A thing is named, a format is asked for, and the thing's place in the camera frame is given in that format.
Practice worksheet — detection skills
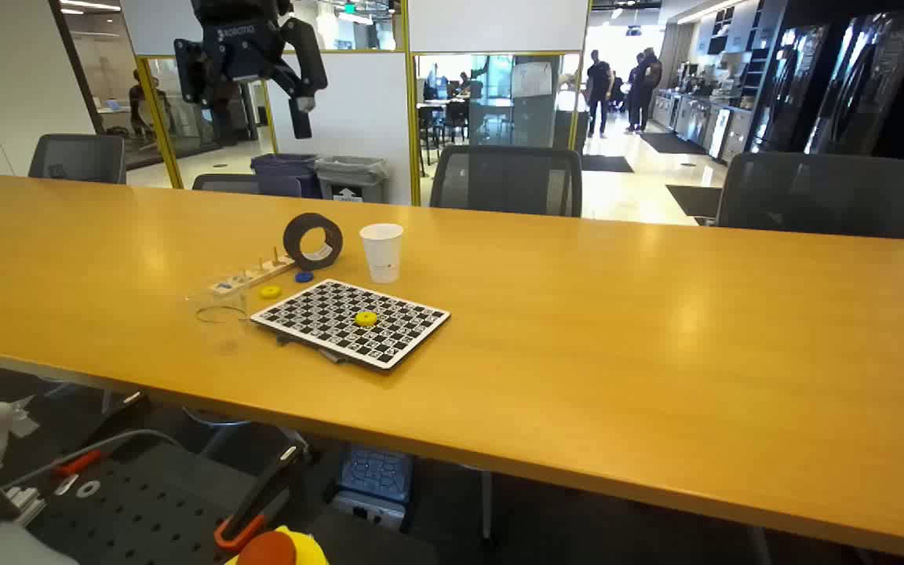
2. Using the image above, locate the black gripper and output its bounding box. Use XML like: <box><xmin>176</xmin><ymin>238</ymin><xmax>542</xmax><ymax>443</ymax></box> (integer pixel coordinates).
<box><xmin>172</xmin><ymin>0</ymin><xmax>330</xmax><ymax>140</ymax></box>

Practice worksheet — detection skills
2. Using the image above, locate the white paper cup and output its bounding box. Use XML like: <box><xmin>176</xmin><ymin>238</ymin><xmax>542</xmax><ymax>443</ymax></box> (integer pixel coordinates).
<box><xmin>358</xmin><ymin>221</ymin><xmax>407</xmax><ymax>285</ymax></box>

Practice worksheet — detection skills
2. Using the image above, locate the clear plastic cup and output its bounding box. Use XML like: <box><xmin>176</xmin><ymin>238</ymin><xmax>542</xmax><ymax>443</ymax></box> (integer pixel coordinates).
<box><xmin>196</xmin><ymin>288</ymin><xmax>254</xmax><ymax>356</ymax></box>

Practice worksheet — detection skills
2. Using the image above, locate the purple waste bin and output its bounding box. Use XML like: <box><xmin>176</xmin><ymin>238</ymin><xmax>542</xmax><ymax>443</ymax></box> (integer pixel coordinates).
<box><xmin>247</xmin><ymin>150</ymin><xmax>324</xmax><ymax>200</ymax></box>

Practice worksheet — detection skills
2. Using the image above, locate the grey waste bin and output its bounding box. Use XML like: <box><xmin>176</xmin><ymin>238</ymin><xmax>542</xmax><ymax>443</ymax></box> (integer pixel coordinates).
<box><xmin>311</xmin><ymin>153</ymin><xmax>391</xmax><ymax>204</ymax></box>

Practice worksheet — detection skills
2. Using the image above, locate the yellow framed glass partition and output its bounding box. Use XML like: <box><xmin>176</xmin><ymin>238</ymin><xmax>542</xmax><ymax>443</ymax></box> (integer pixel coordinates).
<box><xmin>54</xmin><ymin>0</ymin><xmax>592</xmax><ymax>206</ymax></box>

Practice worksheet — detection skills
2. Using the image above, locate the black tape roll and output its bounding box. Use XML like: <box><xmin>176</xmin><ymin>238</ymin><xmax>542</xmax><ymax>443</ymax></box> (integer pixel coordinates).
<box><xmin>280</xmin><ymin>211</ymin><xmax>345</xmax><ymax>271</ymax></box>

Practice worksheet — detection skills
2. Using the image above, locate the wooden number puzzle strip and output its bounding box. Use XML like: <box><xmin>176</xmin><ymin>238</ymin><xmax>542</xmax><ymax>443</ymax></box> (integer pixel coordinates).
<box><xmin>208</xmin><ymin>252</ymin><xmax>298</xmax><ymax>302</ymax></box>

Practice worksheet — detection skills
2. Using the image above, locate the checkered marker calibration board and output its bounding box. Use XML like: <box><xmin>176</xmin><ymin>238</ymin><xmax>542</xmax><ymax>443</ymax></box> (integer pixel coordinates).
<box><xmin>252</xmin><ymin>276</ymin><xmax>451</xmax><ymax>375</ymax></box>

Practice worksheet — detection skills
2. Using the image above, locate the person in dark clothes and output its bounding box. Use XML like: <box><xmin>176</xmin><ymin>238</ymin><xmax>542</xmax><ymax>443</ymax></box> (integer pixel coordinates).
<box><xmin>585</xmin><ymin>47</ymin><xmax>616</xmax><ymax>140</ymax></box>
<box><xmin>626</xmin><ymin>44</ymin><xmax>666</xmax><ymax>134</ymax></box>

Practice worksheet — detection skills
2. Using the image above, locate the blue patterned box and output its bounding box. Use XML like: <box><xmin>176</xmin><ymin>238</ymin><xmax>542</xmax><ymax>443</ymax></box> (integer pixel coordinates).
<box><xmin>330</xmin><ymin>447</ymin><xmax>417</xmax><ymax>528</ymax></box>

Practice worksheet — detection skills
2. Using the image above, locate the black orange bar clamp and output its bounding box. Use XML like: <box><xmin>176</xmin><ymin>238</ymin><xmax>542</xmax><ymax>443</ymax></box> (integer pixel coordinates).
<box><xmin>210</xmin><ymin>435</ymin><xmax>311</xmax><ymax>558</ymax></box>

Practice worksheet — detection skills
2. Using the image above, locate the yellow red emergency stop button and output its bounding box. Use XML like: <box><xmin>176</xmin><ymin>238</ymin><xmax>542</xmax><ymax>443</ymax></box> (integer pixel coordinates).
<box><xmin>230</xmin><ymin>525</ymin><xmax>333</xmax><ymax>565</ymax></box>

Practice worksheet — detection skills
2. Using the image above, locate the black glass door refrigerator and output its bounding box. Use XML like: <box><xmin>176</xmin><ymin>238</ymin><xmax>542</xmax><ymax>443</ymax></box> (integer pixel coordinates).
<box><xmin>808</xmin><ymin>4</ymin><xmax>904</xmax><ymax>160</ymax></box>
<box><xmin>748</xmin><ymin>20</ymin><xmax>832</xmax><ymax>157</ymax></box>

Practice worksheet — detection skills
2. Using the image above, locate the red handled tool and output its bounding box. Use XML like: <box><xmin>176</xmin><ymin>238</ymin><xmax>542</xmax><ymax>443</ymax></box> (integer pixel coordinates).
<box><xmin>10</xmin><ymin>448</ymin><xmax>111</xmax><ymax>499</ymax></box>

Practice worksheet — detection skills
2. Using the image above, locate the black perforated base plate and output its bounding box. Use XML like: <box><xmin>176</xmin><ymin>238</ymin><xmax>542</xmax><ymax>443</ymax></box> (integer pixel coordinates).
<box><xmin>26</xmin><ymin>443</ymin><xmax>267</xmax><ymax>565</ymax></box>

